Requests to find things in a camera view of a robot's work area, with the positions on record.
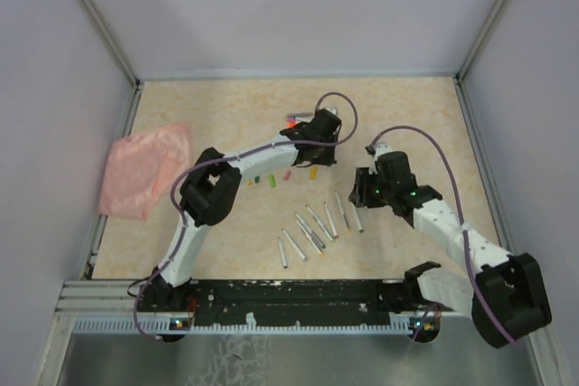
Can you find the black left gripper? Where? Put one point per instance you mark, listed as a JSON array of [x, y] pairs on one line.
[[328, 160]]

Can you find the light green capped marker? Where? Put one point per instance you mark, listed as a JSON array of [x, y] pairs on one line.
[[320, 224]]

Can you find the grey blue capped marker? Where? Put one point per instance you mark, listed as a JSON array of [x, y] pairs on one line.
[[295, 245]]

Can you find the pink capped marker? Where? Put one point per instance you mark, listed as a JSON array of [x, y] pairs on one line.
[[332, 226]]

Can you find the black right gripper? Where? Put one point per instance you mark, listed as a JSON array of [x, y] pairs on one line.
[[360, 195]]

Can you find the dark green capped marker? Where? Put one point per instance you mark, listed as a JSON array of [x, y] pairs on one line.
[[357, 218]]

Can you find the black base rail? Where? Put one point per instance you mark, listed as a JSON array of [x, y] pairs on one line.
[[284, 303]]

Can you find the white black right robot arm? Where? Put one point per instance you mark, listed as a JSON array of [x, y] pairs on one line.
[[503, 294]]

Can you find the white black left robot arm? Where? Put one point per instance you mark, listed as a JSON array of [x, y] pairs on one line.
[[208, 191]]

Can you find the yellow capped white marker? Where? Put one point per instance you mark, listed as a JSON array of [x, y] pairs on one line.
[[310, 239]]

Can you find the pink cloth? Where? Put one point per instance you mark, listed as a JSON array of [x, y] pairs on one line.
[[141, 168]]

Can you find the grey purple pen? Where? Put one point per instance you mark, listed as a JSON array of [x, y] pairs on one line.
[[300, 115]]

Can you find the aluminium frame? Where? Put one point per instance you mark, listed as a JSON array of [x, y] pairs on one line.
[[441, 248]]

